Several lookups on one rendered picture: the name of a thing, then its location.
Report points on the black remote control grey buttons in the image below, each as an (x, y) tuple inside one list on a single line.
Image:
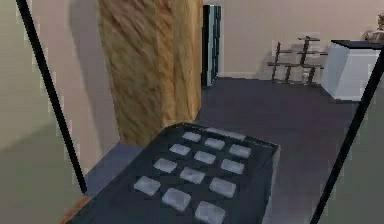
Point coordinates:
[(213, 186)]

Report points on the black stepped shelf rack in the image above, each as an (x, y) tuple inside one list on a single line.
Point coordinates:
[(304, 53)]

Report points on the small white object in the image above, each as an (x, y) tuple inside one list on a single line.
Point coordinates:
[(305, 77)]

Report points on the brown house plant in pot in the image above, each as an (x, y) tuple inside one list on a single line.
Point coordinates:
[(377, 35)]

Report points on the black thin slanted bar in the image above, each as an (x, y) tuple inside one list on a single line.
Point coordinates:
[(50, 86), (353, 130)]

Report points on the dark teal tall panel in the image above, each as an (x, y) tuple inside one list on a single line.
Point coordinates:
[(210, 46)]

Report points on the white cabinet with black top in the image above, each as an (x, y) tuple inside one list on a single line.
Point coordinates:
[(350, 71)]

